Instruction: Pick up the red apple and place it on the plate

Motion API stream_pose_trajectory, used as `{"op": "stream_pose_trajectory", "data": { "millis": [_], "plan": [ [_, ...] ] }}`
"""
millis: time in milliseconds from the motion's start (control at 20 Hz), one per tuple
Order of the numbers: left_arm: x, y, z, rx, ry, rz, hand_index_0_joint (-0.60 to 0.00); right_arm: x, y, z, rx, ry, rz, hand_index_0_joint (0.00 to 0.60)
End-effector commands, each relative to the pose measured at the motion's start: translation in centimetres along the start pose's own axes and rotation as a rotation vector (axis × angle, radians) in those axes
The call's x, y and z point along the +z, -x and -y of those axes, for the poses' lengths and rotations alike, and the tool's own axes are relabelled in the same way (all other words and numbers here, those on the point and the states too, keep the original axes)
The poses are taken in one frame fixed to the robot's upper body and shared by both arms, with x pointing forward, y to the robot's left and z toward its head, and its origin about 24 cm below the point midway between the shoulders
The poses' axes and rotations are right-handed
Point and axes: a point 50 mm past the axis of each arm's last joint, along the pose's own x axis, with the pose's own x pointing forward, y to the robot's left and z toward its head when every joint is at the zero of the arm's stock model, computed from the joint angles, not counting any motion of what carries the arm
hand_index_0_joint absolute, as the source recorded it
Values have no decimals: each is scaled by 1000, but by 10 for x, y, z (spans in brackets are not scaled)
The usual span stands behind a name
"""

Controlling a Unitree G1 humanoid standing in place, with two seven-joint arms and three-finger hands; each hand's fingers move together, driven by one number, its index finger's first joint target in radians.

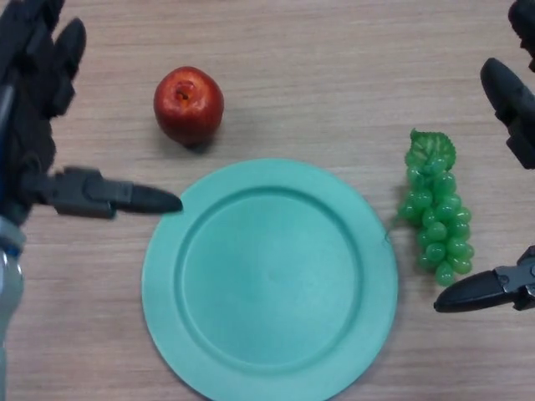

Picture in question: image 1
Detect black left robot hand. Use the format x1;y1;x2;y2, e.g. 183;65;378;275
0;0;184;230

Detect green plastic grape bunch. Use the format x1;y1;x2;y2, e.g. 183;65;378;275
395;128;476;287

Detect red apple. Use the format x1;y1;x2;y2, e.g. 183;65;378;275
153;65;226;147

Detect green round plate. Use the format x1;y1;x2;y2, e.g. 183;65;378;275
141;157;399;401

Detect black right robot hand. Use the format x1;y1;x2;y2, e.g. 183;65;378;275
433;0;535;313

